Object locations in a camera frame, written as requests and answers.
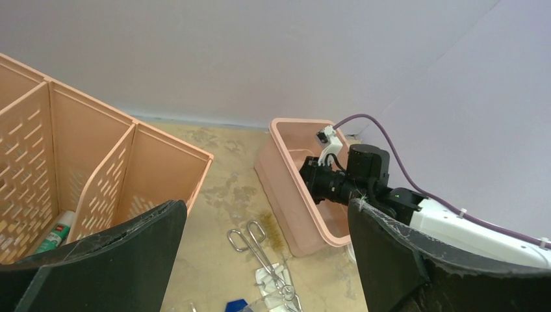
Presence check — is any clay triangle in bag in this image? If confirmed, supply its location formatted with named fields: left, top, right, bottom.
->
left=255, top=263, right=302, bottom=311

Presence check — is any pink plastic bin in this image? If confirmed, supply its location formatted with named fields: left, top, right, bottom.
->
left=254, top=118, right=351, bottom=257

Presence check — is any brown bristle tube brush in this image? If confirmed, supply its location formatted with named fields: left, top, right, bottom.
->
left=258, top=211, right=285, bottom=254

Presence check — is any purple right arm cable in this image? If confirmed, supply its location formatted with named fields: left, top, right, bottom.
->
left=332, top=113, right=551, bottom=250

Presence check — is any orange perforated file organizer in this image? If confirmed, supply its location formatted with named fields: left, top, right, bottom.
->
left=1, top=55, right=213, bottom=265

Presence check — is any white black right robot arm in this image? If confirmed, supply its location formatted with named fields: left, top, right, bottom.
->
left=299, top=144, right=550, bottom=268

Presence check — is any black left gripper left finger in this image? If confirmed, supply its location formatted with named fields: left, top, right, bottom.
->
left=1, top=200, right=188, bottom=311

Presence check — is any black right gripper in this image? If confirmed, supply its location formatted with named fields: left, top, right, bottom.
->
left=299, top=156, right=356, bottom=205

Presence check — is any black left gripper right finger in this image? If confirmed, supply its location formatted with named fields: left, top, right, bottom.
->
left=348, top=199, right=550, bottom=311

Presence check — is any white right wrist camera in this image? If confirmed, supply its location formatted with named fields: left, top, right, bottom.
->
left=316, top=125, right=343, bottom=166

